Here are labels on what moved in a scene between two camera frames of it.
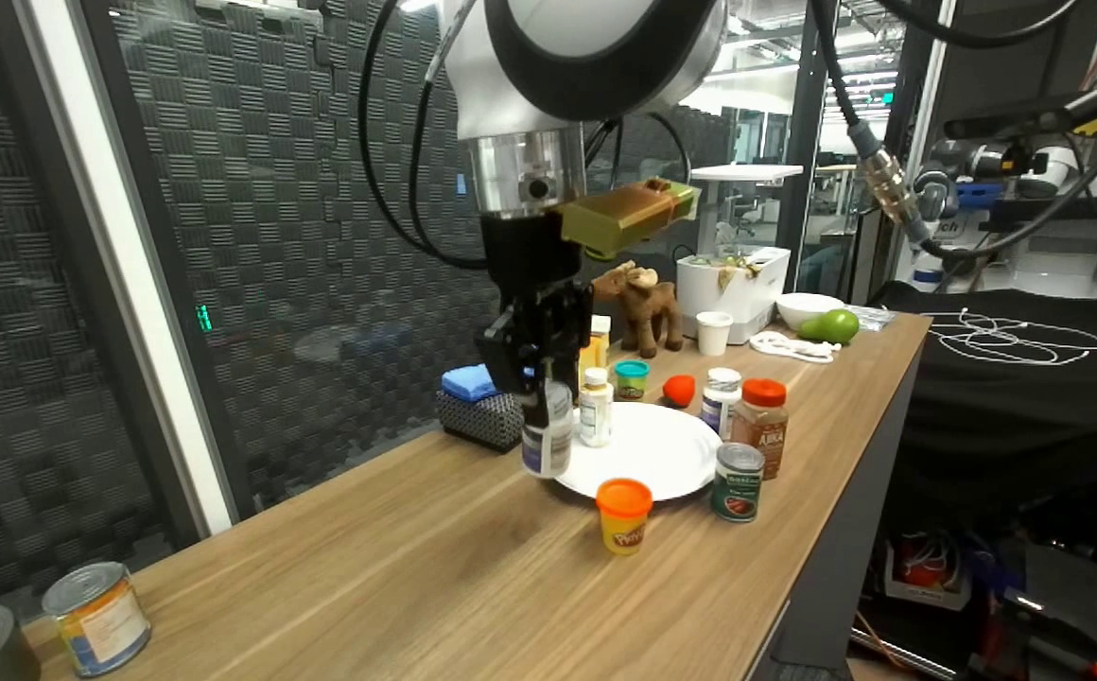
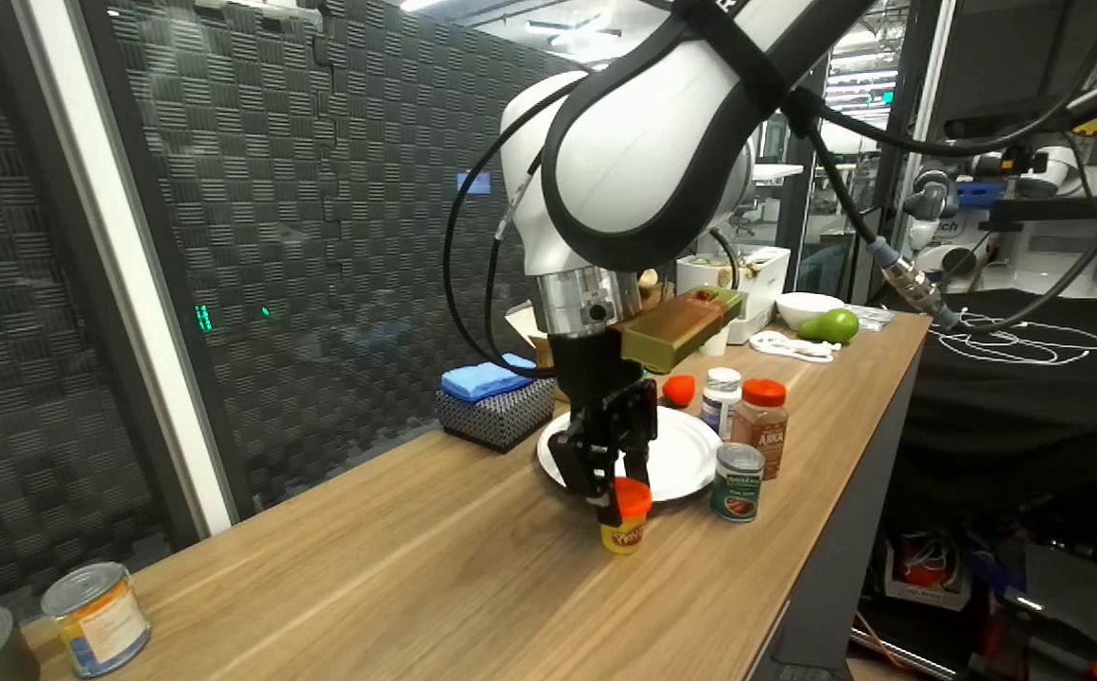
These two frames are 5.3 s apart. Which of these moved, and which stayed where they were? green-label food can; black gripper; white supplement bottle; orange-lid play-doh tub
Moved: black gripper
Stayed: white supplement bottle; orange-lid play-doh tub; green-label food can
